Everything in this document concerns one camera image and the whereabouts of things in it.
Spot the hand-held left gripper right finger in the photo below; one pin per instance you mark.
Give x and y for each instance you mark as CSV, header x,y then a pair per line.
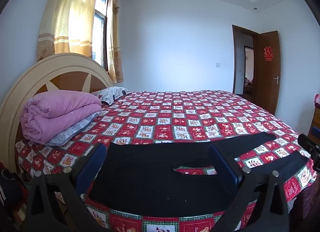
x,y
225,163

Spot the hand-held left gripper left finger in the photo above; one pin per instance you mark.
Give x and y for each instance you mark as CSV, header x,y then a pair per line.
x,y
92,163

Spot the black pants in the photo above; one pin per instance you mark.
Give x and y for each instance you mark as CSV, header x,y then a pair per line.
x,y
150,174

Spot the wooden dresser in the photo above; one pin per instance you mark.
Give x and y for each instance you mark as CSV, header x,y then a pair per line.
x,y
315,124

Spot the grey patterned pillow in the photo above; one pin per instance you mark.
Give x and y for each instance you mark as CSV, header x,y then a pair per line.
x,y
72,132

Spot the dark cloth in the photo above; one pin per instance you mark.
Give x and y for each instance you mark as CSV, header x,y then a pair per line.
x,y
306,209

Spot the red checked bedspread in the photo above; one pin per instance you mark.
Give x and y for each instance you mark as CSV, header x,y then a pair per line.
x,y
187,114

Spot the folded pink quilt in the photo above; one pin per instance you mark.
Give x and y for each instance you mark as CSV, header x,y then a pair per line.
x,y
57,112

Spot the white swirl patterned pillow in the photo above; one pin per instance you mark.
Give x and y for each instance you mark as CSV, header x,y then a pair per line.
x,y
112,94

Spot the brown wooden door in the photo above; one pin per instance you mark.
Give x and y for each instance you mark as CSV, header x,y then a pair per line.
x,y
266,77

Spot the dark clothing pile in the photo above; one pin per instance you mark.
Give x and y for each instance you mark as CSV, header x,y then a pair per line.
x,y
10,189

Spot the cream wooden bed headboard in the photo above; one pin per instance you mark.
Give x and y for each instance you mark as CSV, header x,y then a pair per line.
x,y
67,72

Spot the red paper door decoration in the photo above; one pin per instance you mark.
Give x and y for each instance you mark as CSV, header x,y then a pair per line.
x,y
267,53

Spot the narrow yellow curtain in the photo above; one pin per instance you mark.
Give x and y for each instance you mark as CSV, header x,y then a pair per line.
x,y
114,37

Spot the window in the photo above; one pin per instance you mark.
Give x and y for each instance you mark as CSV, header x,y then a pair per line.
x,y
100,32

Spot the wide yellow curtain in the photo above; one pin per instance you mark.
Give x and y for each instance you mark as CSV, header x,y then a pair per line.
x,y
67,17

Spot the brown door frame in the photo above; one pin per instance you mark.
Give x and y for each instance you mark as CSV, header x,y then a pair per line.
x,y
234,59

